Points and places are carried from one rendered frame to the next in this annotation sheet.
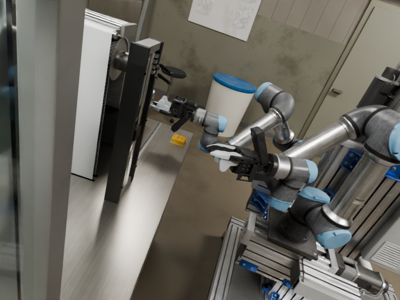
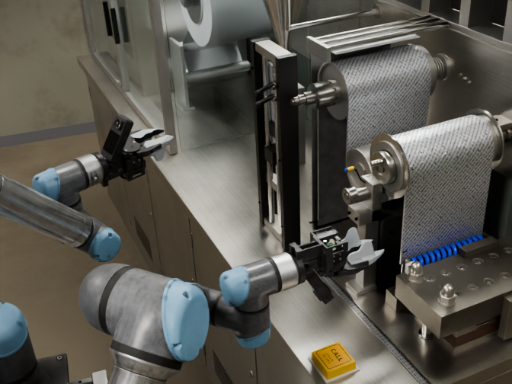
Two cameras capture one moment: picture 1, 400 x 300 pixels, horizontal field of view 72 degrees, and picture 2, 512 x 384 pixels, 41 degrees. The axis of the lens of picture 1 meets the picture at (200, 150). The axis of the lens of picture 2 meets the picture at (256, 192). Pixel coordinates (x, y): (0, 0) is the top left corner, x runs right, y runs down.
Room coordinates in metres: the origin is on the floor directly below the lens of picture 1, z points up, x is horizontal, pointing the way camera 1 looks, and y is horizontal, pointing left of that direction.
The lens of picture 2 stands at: (2.25, -0.41, 1.98)
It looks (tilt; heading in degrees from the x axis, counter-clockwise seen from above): 31 degrees down; 158
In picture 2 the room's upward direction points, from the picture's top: 3 degrees counter-clockwise
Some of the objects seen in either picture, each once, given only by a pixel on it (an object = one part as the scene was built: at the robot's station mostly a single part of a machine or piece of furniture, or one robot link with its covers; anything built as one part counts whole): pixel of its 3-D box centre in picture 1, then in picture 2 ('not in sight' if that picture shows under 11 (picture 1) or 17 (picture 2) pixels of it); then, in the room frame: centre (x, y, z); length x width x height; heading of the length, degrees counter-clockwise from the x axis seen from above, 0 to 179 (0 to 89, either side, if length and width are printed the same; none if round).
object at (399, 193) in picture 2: not in sight; (388, 165); (1.14, 0.35, 1.25); 0.15 x 0.01 x 0.15; 1
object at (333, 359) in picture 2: (178, 139); (333, 360); (1.31, 0.12, 0.91); 0.07 x 0.07 x 0.02; 1
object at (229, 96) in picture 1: (226, 105); not in sight; (3.83, -0.15, 0.37); 0.63 x 0.61 x 0.74; 83
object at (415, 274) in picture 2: not in sight; (416, 270); (1.27, 0.35, 1.05); 0.04 x 0.04 x 0.04
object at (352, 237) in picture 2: (160, 105); (353, 238); (1.18, 0.24, 1.11); 0.09 x 0.03 x 0.06; 100
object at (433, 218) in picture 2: not in sight; (445, 216); (1.20, 0.47, 1.11); 0.23 x 0.01 x 0.18; 91
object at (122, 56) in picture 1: (127, 62); (324, 94); (0.89, 0.32, 1.33); 0.06 x 0.06 x 0.06; 1
